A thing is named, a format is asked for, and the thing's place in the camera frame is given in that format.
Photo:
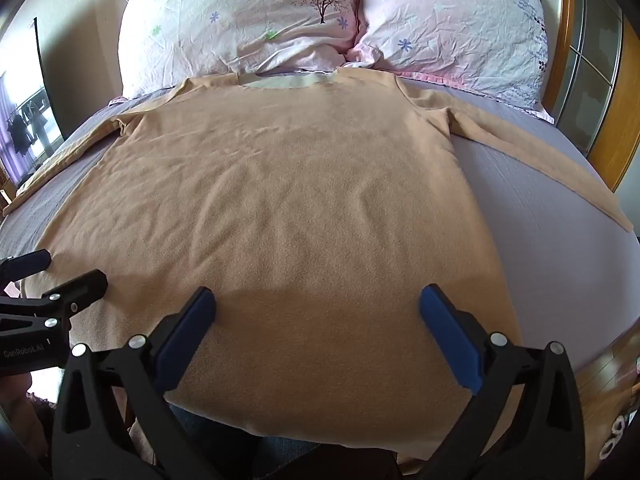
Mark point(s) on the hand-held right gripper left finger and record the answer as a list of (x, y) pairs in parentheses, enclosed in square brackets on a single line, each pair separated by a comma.
[(187, 340)]

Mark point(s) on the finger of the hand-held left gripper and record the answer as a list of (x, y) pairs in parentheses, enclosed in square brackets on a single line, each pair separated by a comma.
[(82, 285), (27, 262)]

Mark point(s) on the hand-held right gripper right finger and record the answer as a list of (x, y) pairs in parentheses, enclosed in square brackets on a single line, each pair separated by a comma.
[(450, 335)]

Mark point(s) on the tan long-sleeve shirt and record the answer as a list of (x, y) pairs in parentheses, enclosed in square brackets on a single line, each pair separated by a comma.
[(300, 200)]

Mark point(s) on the window with purple curtain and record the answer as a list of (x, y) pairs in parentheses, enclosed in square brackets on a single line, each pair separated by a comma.
[(27, 125)]

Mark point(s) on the grey purple bed sheet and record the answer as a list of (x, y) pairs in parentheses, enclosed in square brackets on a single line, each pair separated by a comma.
[(550, 240)]

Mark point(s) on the white patterned slipper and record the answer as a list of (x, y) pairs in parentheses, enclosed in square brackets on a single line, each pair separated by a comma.
[(614, 437)]

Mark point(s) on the pink flower print pillow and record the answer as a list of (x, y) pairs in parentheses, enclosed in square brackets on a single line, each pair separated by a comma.
[(450, 30)]

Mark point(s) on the tree print pillow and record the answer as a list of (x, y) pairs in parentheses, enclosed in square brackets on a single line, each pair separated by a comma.
[(225, 15)]

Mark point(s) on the wooden headboard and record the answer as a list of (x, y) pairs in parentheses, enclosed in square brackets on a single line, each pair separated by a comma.
[(562, 35)]

